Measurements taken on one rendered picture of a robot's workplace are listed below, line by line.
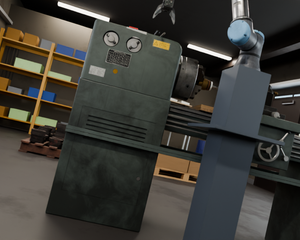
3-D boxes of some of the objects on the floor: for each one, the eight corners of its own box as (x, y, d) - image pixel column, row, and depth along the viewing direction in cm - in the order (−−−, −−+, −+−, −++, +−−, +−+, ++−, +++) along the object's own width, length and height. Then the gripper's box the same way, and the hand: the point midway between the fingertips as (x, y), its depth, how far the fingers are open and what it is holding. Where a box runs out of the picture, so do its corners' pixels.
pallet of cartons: (199, 178, 565) (204, 156, 566) (219, 189, 477) (225, 163, 479) (138, 165, 541) (144, 142, 542) (147, 174, 453) (154, 146, 455)
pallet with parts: (87, 154, 509) (93, 129, 511) (81, 165, 386) (89, 132, 388) (37, 143, 496) (44, 118, 498) (15, 150, 373) (23, 116, 375)
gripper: (157, -15, 195) (150, 14, 194) (185, -6, 197) (178, 22, 196) (155, -9, 203) (149, 18, 203) (182, -1, 205) (176, 26, 205)
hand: (163, 22), depth 202 cm, fingers open, 14 cm apart
